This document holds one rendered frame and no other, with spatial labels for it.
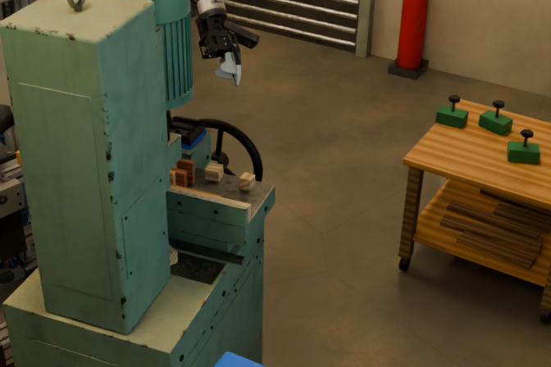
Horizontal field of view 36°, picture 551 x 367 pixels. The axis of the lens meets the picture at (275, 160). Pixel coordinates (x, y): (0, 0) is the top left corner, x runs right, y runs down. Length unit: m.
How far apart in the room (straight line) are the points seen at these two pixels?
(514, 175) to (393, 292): 0.65
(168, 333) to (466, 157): 1.58
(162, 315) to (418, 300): 1.51
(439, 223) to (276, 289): 0.70
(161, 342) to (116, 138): 0.51
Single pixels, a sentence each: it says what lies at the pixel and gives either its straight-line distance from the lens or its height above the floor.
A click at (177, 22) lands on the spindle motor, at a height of 1.41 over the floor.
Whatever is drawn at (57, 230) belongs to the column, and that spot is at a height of 1.06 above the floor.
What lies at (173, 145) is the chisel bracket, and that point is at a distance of 2.11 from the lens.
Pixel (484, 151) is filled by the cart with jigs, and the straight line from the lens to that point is 3.24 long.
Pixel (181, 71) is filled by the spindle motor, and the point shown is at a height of 1.28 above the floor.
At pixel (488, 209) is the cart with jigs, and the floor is 0.18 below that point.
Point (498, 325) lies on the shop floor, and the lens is 3.27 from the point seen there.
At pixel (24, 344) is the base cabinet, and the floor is 0.68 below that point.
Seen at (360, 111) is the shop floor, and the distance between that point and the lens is 4.52.
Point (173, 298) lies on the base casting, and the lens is 2.04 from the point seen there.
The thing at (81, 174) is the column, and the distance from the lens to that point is 1.73.
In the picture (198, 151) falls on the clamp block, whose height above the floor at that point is 0.94.
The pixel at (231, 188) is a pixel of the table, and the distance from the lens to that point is 2.23.
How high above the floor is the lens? 2.14
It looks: 32 degrees down
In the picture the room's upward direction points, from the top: 1 degrees clockwise
